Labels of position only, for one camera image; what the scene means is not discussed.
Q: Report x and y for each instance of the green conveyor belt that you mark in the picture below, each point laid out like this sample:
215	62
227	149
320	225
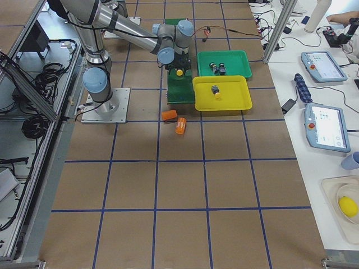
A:
180	89

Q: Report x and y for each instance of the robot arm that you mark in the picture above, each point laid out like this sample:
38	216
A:
120	7
169	43

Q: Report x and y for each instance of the plain orange cylinder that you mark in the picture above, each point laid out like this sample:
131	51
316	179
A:
168	115

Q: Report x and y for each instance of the aluminium frame post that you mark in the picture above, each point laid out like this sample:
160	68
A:
279	27

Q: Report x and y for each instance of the person hand at desk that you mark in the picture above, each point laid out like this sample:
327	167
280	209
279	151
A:
342	18

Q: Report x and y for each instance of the black power adapter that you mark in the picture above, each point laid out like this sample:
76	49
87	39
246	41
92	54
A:
286	107

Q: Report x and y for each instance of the yellow push button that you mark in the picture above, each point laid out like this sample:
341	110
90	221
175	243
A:
216	91
179	72

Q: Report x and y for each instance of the teach pendant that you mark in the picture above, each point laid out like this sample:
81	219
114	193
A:
326	128
322	67

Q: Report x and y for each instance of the lower teach pendant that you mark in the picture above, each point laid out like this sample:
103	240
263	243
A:
326	128

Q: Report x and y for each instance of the upper teach pendant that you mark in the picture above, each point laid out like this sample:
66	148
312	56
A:
322	67

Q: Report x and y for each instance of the blue plaid folded umbrella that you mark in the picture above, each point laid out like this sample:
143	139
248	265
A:
302	89

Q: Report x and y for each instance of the white bowl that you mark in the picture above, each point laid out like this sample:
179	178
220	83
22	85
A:
351	191

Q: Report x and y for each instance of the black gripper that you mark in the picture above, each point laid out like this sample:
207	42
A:
183	61

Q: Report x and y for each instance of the blue cup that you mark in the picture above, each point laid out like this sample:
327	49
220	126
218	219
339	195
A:
351	162

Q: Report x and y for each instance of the beige tray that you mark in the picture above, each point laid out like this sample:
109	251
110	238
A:
330	187

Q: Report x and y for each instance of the yellow plastic tray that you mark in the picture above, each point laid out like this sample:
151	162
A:
234	91

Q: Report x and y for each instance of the yellow lemon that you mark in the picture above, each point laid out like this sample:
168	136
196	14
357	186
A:
348	206

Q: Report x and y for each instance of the green plastic tray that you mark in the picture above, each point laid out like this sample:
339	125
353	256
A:
235	62

